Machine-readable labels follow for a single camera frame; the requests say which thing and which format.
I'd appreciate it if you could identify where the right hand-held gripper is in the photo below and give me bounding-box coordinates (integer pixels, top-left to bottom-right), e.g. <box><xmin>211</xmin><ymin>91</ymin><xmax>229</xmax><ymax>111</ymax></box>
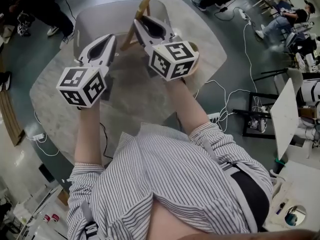
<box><xmin>133</xmin><ymin>15</ymin><xmax>200</xmax><ymax>82</ymax></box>

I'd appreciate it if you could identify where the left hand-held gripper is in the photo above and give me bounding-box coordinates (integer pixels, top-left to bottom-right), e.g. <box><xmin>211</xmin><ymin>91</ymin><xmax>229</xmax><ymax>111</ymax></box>
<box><xmin>56</xmin><ymin>33</ymin><xmax>119</xmax><ymax>109</ymax></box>

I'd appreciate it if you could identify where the grey plastic bin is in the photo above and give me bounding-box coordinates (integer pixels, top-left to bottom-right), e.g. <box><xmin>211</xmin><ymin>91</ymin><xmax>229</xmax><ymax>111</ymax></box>
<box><xmin>73</xmin><ymin>0</ymin><xmax>176</xmax><ymax>60</ymax></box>

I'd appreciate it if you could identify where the person's left forearm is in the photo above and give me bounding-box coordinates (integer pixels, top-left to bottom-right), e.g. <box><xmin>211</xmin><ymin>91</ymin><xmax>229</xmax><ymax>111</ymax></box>
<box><xmin>74</xmin><ymin>105</ymin><xmax>103</xmax><ymax>166</ymax></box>

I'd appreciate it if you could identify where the person's right forearm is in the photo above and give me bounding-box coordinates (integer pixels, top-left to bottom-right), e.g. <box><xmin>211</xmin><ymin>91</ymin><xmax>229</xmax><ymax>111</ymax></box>
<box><xmin>164</xmin><ymin>77</ymin><xmax>211</xmax><ymax>136</ymax></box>

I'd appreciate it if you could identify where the brown cardboard box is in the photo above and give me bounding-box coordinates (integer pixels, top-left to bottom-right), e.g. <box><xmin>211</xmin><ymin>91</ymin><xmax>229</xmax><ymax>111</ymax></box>
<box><xmin>56</xmin><ymin>188</ymin><xmax>70</xmax><ymax>206</ymax></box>

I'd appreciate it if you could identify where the round bamboo basket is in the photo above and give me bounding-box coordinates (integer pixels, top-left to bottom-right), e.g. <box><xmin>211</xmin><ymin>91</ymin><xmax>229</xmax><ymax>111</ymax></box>
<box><xmin>184</xmin><ymin>40</ymin><xmax>201</xmax><ymax>77</ymax></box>

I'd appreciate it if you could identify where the grey stone-look table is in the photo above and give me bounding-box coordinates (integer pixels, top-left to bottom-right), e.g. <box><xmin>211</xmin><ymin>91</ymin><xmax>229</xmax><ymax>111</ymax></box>
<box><xmin>29</xmin><ymin>0</ymin><xmax>228</xmax><ymax>165</ymax></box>

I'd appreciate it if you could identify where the black white device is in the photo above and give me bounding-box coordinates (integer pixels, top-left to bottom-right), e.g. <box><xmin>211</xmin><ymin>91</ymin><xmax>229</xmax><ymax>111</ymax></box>
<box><xmin>16</xmin><ymin>11</ymin><xmax>33</xmax><ymax>38</ymax></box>

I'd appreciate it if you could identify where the black flat monitor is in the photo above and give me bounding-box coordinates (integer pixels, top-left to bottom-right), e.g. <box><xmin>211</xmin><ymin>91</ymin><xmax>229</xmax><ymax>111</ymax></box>
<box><xmin>38</xmin><ymin>163</ymin><xmax>55</xmax><ymax>184</ymax></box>

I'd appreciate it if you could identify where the person's striped shirt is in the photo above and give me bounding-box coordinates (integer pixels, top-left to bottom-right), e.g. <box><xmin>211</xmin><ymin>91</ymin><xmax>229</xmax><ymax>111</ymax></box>
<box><xmin>66</xmin><ymin>122</ymin><xmax>275</xmax><ymax>240</ymax></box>

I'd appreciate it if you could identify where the white shell chair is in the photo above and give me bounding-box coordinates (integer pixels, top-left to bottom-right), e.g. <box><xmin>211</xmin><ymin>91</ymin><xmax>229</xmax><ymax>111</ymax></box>
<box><xmin>273</xmin><ymin>67</ymin><xmax>305</xmax><ymax>96</ymax></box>

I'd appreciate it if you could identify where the white black robot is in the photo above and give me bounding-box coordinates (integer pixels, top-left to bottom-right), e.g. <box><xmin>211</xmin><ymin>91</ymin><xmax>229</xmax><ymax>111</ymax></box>
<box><xmin>299</xmin><ymin>78</ymin><xmax>320</xmax><ymax>105</ymax></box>

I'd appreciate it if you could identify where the person's chest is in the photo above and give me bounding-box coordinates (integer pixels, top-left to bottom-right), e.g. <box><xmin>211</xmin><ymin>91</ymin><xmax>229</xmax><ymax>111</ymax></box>
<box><xmin>148</xmin><ymin>198</ymin><xmax>223</xmax><ymax>240</ymax></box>

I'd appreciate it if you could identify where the person's black worn pack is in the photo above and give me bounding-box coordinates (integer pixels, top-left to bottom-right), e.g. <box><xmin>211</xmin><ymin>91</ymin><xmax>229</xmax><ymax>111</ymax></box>
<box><xmin>231</xmin><ymin>170</ymin><xmax>271</xmax><ymax>232</ymax></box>

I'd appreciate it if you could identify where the round mirror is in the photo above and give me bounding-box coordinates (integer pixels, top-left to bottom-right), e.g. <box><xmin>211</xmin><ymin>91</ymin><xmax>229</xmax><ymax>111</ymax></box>
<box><xmin>284</xmin><ymin>205</ymin><xmax>307</xmax><ymax>227</ymax></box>

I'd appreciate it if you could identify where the black cable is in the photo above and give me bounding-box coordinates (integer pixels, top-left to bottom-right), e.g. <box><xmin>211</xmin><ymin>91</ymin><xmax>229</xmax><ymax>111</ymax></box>
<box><xmin>99</xmin><ymin>122</ymin><xmax>115</xmax><ymax>160</ymax></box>

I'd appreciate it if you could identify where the long white cable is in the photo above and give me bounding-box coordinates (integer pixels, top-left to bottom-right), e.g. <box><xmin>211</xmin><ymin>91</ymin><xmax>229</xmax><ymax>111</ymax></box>
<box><xmin>243</xmin><ymin>21</ymin><xmax>258</xmax><ymax>95</ymax></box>
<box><xmin>32</xmin><ymin>111</ymin><xmax>61</xmax><ymax>157</ymax></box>

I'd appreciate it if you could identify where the looped white cable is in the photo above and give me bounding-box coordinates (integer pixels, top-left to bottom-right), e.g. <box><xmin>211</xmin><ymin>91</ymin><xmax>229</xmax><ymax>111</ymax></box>
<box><xmin>194</xmin><ymin>79</ymin><xmax>253</xmax><ymax>133</ymax></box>

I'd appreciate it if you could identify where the person's right grey harness strap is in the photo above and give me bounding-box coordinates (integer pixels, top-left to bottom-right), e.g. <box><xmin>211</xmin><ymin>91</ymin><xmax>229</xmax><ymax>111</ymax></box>
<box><xmin>202</xmin><ymin>137</ymin><xmax>242</xmax><ymax>176</ymax></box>

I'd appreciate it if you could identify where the person's grey harness strap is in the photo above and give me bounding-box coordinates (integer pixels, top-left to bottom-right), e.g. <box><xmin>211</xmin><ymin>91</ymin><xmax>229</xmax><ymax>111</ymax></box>
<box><xmin>79</xmin><ymin>200</ymin><xmax>101</xmax><ymax>240</ymax></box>
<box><xmin>202</xmin><ymin>137</ymin><xmax>242</xmax><ymax>176</ymax></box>

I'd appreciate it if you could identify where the white table black frame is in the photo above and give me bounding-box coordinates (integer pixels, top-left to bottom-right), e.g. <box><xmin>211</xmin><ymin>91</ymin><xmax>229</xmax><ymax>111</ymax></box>
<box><xmin>232</xmin><ymin>78</ymin><xmax>300</xmax><ymax>160</ymax></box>

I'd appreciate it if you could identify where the person's left grey harness strap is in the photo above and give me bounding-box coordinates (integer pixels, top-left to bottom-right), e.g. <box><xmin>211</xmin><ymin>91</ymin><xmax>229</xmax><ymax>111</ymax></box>
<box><xmin>79</xmin><ymin>200</ymin><xmax>101</xmax><ymax>240</ymax></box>

